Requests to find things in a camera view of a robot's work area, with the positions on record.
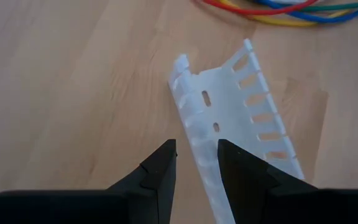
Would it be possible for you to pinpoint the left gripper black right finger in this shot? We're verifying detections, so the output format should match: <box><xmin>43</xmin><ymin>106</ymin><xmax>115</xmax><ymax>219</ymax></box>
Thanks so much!
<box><xmin>218</xmin><ymin>139</ymin><xmax>358</xmax><ymax>224</ymax></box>

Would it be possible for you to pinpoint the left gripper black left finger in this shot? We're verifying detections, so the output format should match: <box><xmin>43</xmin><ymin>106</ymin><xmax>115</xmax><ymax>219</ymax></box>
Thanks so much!
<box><xmin>0</xmin><ymin>139</ymin><xmax>178</xmax><ymax>224</ymax></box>

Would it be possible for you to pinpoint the white slotted cable duct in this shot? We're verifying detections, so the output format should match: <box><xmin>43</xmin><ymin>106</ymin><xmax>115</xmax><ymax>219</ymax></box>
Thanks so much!
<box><xmin>167</xmin><ymin>37</ymin><xmax>306</xmax><ymax>224</ymax></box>

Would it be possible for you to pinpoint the blue wire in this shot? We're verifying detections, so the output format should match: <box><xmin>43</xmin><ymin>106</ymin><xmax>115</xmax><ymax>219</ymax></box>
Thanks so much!
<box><xmin>256</xmin><ymin>0</ymin><xmax>358</xmax><ymax>24</ymax></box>

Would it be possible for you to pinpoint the red wire in bundle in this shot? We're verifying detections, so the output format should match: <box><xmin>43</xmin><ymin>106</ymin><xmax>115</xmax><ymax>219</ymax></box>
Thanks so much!
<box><xmin>202</xmin><ymin>0</ymin><xmax>318</xmax><ymax>16</ymax></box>

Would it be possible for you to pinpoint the green wire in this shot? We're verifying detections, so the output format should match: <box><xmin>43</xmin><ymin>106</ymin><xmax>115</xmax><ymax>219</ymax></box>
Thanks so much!
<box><xmin>293</xmin><ymin>1</ymin><xmax>358</xmax><ymax>13</ymax></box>

